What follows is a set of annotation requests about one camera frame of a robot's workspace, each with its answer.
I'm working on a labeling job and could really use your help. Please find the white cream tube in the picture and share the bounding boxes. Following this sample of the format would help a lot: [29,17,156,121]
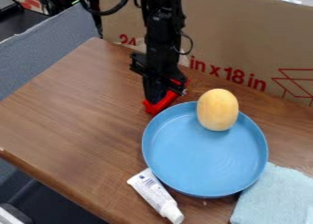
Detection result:
[126,168,184,224]

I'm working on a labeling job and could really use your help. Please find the red rectangular block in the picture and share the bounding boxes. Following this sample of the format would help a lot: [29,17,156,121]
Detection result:
[142,79,188,115]

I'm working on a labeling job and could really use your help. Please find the light blue towel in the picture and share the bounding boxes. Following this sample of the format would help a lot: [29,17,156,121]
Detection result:
[229,163,313,224]

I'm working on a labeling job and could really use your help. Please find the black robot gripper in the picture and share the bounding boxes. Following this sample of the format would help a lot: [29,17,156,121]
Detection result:
[130,16,187,104]

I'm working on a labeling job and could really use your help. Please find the blue round plate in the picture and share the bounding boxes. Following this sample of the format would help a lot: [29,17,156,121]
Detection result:
[141,101,268,198]

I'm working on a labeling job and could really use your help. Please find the cardboard box wall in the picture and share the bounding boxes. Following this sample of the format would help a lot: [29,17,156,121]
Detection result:
[98,0,313,107]

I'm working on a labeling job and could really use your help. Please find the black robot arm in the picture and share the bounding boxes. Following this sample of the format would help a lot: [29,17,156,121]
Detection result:
[38,0,187,104]

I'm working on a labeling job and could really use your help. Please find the grey fabric panel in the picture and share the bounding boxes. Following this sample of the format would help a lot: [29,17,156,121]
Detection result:
[0,4,98,101]

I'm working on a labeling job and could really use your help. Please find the yellow potato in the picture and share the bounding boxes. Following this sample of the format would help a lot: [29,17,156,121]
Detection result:
[196,89,237,131]

